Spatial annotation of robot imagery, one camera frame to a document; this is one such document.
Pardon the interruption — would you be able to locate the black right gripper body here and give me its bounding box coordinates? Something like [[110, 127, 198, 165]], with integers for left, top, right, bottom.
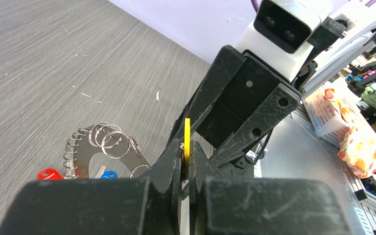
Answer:
[[196, 53, 301, 149]]

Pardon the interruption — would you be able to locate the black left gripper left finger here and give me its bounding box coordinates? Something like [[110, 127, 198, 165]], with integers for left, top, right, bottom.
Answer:
[[0, 139, 182, 235]]

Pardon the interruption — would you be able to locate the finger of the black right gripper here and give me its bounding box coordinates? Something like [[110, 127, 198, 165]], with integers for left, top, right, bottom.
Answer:
[[166, 45, 246, 146], [210, 86, 300, 168]]

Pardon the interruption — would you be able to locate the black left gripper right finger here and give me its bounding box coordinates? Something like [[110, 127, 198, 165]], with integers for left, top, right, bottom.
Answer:
[[189, 141, 351, 235]]

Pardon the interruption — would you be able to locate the yellow key tag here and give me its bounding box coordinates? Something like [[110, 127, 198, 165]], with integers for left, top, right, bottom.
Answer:
[[183, 118, 191, 180]]

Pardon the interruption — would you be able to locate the large metal keyring with rings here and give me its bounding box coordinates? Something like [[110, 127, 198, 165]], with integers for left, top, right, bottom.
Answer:
[[63, 122, 151, 179]]

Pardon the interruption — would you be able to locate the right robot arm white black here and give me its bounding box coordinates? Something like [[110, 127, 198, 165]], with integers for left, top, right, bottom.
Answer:
[[169, 0, 376, 168]]

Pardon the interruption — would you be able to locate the white background basket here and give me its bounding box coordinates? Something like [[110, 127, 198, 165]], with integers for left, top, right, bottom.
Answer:
[[303, 81, 363, 147]]

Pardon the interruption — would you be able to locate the blue key tag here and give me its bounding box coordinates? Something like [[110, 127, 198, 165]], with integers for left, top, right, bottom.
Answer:
[[100, 171, 118, 179]]

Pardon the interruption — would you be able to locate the orange floral cloth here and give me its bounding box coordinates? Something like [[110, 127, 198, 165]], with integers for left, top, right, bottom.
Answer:
[[324, 88, 376, 179]]

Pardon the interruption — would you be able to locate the red key tag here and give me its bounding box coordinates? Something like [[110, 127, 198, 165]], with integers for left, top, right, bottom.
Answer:
[[36, 168, 64, 180]]

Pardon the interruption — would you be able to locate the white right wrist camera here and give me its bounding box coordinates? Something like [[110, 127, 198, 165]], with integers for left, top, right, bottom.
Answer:
[[235, 0, 333, 81]]

